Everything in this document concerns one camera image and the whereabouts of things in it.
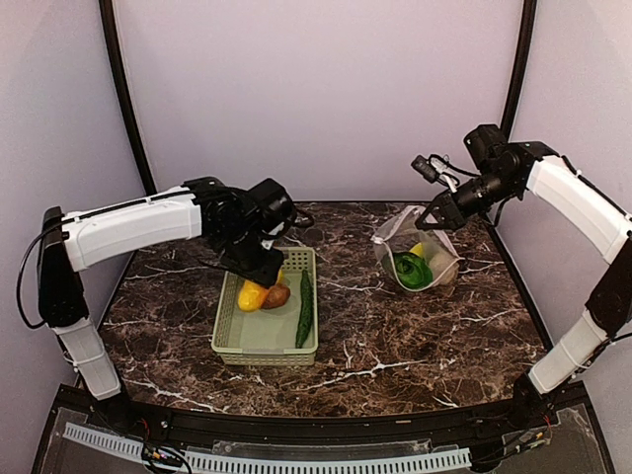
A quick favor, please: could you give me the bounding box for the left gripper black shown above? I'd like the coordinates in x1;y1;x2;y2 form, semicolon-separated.
218;226;285;289

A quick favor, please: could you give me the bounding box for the yellow green mango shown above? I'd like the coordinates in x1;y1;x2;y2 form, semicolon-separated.
410;243;425;258

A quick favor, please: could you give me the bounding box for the clear zip top bag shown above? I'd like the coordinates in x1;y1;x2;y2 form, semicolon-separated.
370;205;461;292

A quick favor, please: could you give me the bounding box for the brown potato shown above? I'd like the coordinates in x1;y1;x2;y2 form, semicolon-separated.
261;283;291;310

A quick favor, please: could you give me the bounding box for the green white bok choy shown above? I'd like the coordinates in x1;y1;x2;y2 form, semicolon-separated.
393;252;434;290

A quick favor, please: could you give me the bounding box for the dark green cucumber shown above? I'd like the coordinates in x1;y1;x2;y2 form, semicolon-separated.
295;270;314;349

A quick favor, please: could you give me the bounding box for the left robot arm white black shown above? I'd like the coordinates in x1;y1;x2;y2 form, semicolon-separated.
23;177;314;431

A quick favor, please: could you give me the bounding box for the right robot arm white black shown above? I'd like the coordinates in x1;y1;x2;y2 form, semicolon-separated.
415;124;631;429

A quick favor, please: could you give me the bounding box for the beige plastic basket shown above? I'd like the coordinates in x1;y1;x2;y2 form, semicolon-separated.
211;247;319;366

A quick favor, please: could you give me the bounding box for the left clear acrylic plate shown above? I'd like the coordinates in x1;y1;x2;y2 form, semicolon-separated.
31;408;147;473

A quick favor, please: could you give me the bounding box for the clear acrylic plate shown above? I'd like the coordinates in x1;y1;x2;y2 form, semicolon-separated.
31;408;147;473
493;404;606;474

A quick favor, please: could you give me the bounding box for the right clear acrylic plate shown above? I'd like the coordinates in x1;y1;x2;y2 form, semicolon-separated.
493;404;606;474

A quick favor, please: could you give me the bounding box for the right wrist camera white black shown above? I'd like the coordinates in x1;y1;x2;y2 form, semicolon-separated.
411;153;473;193

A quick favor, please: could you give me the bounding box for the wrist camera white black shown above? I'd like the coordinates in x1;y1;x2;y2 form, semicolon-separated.
411;153;473;193
247;178;315;238

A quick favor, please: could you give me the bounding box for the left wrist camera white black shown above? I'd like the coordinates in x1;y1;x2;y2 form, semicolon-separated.
247;178;315;238

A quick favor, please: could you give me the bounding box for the right black frame post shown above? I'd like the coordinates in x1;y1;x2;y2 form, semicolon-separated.
500;0;538;138

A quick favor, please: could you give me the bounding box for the black curved front rail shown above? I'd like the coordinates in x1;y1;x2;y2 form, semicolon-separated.
130;400;546;446

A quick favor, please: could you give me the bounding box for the white slotted cable duct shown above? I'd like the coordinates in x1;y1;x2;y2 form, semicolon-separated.
63;423;472;473

